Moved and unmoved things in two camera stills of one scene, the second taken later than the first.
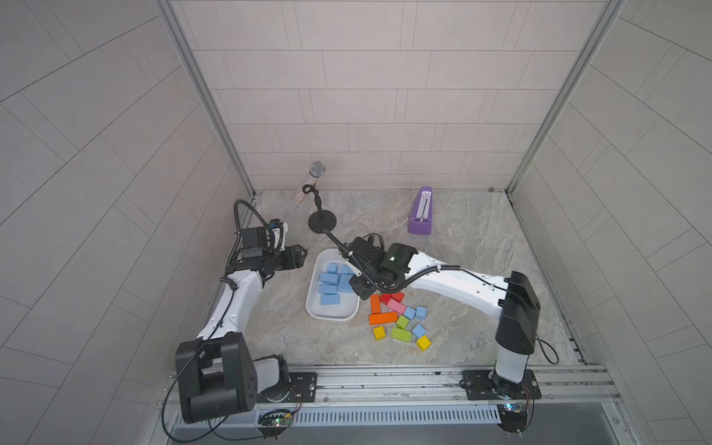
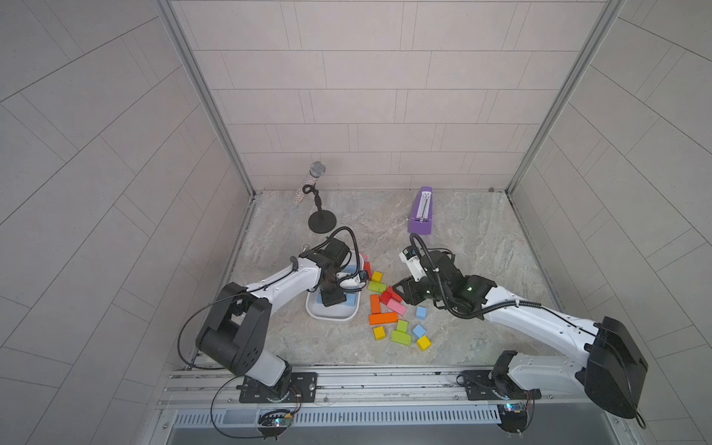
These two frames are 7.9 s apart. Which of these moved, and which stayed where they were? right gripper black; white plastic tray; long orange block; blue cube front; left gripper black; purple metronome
Moved: left gripper black; right gripper black
Stayed: white plastic tray; blue cube front; purple metronome; long orange block
